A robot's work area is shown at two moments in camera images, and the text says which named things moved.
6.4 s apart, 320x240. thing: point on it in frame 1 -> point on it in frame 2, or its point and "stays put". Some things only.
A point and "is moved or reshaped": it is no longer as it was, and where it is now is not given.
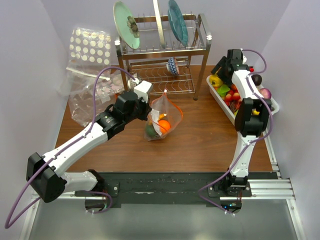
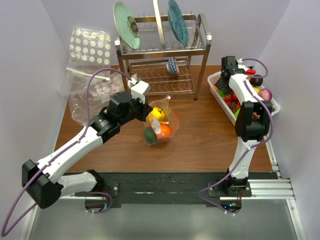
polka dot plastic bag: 90,51 stays put
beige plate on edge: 159,22 stays put
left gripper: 147,109 stays put
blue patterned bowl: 172,66 stays put
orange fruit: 164,125 is moved or reshaped
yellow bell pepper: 215,81 -> 158,113
